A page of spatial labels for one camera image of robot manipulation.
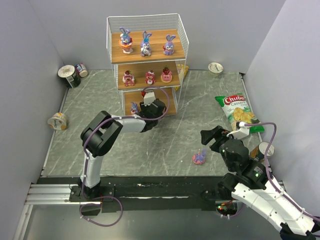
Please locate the green chips bag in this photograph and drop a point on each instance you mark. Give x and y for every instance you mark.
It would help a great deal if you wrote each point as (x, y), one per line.
(236, 109)

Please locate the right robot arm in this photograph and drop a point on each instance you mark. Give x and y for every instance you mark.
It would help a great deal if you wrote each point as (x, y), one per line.
(251, 182)

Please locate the tipped paper cup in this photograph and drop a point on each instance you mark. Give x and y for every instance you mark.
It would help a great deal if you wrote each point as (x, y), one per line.
(58, 121)

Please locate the blue white small can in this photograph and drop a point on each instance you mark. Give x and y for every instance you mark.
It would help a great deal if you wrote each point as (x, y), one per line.
(81, 70)

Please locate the dark paper cup white lid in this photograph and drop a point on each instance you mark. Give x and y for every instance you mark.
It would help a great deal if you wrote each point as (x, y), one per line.
(70, 76)

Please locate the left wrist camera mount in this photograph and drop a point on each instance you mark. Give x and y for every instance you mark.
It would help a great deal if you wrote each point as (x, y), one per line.
(148, 97)

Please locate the white yogurt cup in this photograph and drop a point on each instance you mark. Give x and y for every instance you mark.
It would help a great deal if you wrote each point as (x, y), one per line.
(215, 68)

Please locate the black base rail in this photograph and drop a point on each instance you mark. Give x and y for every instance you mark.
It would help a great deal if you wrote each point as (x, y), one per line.
(144, 193)

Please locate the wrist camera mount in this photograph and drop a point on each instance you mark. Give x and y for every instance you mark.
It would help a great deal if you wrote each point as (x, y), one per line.
(240, 132)
(148, 97)

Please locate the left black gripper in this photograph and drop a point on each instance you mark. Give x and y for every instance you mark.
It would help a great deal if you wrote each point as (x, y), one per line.
(155, 107)

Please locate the pink bear roll cake toy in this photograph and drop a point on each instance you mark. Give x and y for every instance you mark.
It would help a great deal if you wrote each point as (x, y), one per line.
(150, 77)

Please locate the purple bunny candle donut toy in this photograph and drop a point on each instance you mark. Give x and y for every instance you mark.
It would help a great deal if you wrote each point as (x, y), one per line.
(199, 157)

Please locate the pink bear strawberry donut toy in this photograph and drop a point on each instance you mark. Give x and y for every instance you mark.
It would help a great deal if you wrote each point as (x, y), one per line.
(166, 75)

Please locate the purple bunny red bow toy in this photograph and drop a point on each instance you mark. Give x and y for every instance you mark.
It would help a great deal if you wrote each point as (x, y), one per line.
(168, 48)

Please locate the white wire wooden shelf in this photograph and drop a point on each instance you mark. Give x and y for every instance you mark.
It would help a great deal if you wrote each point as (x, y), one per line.
(160, 25)

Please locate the small purple bunny cupcake toy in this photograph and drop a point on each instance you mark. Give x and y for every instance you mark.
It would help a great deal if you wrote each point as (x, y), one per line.
(134, 110)

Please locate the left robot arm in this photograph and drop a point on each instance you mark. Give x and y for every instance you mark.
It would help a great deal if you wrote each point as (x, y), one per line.
(100, 135)

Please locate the strawberry cake slice toy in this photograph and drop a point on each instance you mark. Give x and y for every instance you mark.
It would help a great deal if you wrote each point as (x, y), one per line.
(128, 79)

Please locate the tin can orange label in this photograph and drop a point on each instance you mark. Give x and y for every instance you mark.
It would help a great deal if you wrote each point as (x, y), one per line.
(258, 153)

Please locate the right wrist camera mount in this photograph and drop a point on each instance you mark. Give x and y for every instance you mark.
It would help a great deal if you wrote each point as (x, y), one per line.
(240, 132)

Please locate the yellow snack packet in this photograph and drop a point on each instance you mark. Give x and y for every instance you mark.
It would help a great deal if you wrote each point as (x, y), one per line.
(181, 72)

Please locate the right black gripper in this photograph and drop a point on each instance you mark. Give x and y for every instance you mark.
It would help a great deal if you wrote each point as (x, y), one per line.
(217, 139)

